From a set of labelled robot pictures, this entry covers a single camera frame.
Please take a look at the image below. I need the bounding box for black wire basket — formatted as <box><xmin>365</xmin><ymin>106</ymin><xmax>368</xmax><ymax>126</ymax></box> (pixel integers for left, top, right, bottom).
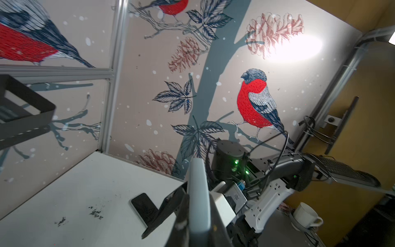
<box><xmin>1</xmin><ymin>74</ymin><xmax>56</xmax><ymax>150</ymax></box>

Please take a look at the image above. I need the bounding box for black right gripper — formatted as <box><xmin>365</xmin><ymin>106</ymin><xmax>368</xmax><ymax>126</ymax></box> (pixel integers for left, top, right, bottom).
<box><xmin>142</xmin><ymin>181</ymin><xmax>259</xmax><ymax>247</ymax></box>

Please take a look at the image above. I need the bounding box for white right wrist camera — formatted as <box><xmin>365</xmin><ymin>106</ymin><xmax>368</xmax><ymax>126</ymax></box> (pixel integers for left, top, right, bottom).
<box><xmin>210</xmin><ymin>180</ymin><xmax>247</xmax><ymax>227</ymax></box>

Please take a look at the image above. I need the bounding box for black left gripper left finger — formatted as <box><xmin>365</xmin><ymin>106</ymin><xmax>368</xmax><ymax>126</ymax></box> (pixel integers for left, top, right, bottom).
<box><xmin>165</xmin><ymin>194</ymin><xmax>189</xmax><ymax>247</ymax></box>

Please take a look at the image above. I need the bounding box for white coffee cup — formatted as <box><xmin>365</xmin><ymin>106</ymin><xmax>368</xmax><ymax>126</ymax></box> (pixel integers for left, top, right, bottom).
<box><xmin>291</xmin><ymin>202</ymin><xmax>324</xmax><ymax>231</ymax></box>

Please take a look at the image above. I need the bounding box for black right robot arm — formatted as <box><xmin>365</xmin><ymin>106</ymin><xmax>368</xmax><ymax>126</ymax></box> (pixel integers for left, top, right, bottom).
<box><xmin>131</xmin><ymin>140</ymin><xmax>315</xmax><ymax>247</ymax></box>

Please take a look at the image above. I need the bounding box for black phone right side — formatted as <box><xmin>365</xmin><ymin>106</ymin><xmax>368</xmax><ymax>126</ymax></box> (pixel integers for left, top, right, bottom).
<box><xmin>129</xmin><ymin>193</ymin><xmax>158</xmax><ymax>228</ymax></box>

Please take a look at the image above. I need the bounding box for black keyboard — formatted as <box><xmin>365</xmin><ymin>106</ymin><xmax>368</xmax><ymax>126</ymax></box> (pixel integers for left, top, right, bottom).
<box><xmin>304</xmin><ymin>153</ymin><xmax>381</xmax><ymax>188</ymax></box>

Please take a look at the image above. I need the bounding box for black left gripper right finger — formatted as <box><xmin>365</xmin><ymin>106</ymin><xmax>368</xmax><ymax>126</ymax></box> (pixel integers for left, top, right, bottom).
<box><xmin>209</xmin><ymin>195</ymin><xmax>233</xmax><ymax>247</ymax></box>

